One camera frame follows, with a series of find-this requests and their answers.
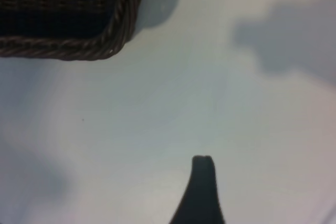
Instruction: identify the dark brown wicker basket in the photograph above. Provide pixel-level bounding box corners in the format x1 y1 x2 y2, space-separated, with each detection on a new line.
0 0 145 61

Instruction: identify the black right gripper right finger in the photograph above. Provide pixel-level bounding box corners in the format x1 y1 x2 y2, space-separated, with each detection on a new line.
204 155 227 224

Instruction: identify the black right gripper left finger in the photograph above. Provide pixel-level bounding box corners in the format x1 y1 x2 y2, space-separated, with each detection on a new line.
167 155 207 224

